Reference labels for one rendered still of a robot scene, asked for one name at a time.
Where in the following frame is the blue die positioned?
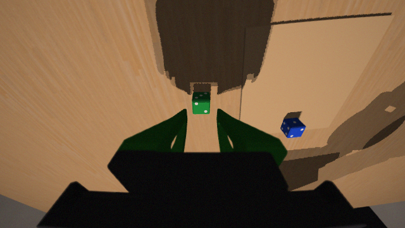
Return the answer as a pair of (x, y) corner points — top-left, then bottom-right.
(280, 118), (306, 138)

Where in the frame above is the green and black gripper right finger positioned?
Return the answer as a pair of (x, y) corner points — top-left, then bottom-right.
(216, 108), (287, 166)

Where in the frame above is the dark green die with grey pips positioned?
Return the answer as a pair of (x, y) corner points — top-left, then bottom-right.
(192, 92), (210, 114)

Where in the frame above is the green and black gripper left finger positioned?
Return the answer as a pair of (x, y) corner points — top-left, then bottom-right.
(117, 109), (187, 152)

